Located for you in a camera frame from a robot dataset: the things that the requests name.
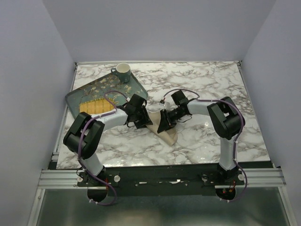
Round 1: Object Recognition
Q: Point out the beige cloth napkin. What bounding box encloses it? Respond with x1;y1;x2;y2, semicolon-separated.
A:
146;112;178;146

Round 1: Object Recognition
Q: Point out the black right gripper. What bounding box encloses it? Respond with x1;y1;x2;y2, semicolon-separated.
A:
158;107;185;133

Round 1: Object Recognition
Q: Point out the silver aluminium frame rail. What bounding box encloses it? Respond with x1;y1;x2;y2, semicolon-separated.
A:
29;61;296;226

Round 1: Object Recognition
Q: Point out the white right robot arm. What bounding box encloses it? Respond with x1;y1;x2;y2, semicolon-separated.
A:
157;89;245;185

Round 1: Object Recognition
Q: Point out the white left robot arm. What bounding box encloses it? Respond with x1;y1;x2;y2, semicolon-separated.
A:
63;94;152;186

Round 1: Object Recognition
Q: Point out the green ceramic mug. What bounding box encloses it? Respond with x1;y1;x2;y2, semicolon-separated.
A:
111;63;131;83

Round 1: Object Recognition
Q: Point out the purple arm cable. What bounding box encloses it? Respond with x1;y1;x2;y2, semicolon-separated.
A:
163;88;249;203
76;90;132;207

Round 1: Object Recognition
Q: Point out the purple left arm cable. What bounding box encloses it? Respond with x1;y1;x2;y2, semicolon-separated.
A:
76;90;132;207

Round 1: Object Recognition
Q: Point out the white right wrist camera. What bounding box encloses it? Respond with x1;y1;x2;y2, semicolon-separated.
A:
159;100;170;110

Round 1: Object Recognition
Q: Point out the black metal base rail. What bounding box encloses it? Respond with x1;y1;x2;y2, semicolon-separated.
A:
77;163;245;201

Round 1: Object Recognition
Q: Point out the green floral tray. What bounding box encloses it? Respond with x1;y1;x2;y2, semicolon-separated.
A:
65;73;148;118

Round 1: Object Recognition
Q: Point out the yellow bamboo mat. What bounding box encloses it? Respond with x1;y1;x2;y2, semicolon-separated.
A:
79;98;114;114

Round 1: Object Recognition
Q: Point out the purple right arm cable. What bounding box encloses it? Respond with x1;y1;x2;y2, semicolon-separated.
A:
163;88;249;203

